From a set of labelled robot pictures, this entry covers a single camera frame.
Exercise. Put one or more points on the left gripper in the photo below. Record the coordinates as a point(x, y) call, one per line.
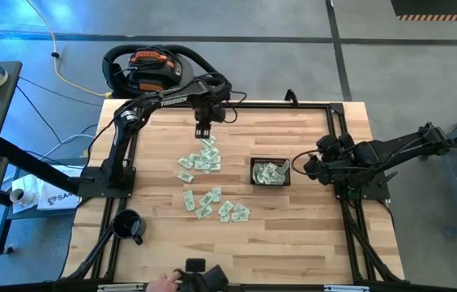
point(202, 115)

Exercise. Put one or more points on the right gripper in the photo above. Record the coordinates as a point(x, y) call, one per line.
point(323, 170)

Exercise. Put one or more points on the black slotted plastic basket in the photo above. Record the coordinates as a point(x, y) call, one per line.
point(269, 159)

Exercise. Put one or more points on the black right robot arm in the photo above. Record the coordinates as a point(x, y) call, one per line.
point(398, 148)

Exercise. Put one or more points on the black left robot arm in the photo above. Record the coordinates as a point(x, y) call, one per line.
point(163, 99)

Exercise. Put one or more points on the black table clamp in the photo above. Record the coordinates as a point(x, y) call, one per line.
point(291, 96)

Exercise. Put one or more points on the black orange shop vacuum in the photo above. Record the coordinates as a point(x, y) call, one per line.
point(155, 69)

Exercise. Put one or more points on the scattered green flat packets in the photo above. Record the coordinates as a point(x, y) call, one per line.
point(239, 217)

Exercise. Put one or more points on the black mug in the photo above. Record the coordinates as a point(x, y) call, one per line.
point(128, 226)

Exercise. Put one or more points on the person's hand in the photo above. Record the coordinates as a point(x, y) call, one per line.
point(165, 282)

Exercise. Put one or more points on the white printed paper sheet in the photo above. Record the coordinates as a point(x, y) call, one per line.
point(56, 198)

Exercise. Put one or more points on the black diagonal stand bar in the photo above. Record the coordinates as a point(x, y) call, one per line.
point(34, 166)

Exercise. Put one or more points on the white cup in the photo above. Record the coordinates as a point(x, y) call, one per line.
point(21, 196)

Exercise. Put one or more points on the black hazard striped mat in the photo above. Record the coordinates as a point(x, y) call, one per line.
point(439, 6)

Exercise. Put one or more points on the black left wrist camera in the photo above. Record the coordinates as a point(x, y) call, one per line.
point(217, 114)

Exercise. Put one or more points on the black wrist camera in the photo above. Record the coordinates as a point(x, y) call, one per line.
point(326, 142)
point(217, 114)

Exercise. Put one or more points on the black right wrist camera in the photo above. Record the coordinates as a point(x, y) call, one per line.
point(326, 142)

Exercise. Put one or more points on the silver bracket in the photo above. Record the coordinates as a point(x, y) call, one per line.
point(119, 288)
point(346, 288)

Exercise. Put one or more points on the black table camera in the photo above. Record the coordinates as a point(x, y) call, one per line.
point(202, 280)

